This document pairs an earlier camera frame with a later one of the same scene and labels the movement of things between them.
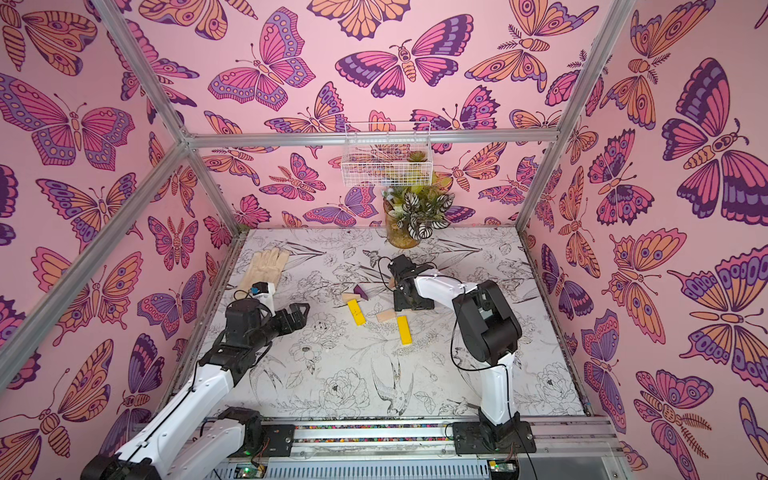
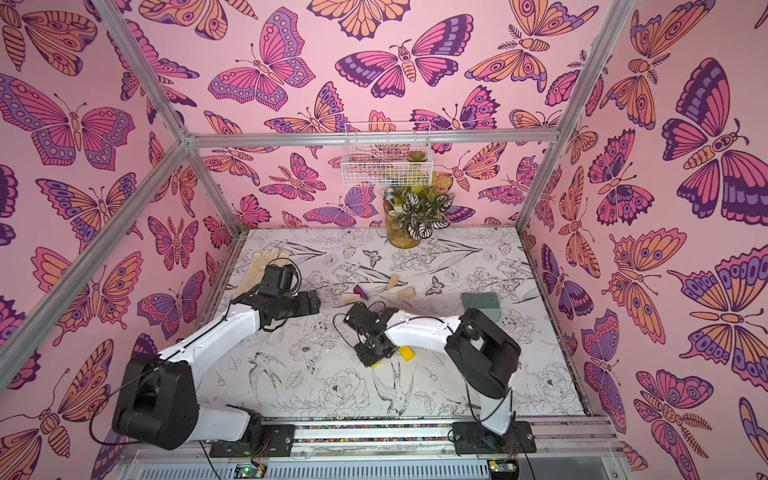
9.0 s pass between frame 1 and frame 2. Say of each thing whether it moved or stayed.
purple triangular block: stayed
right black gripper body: moved
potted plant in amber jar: stayed
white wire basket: stayed
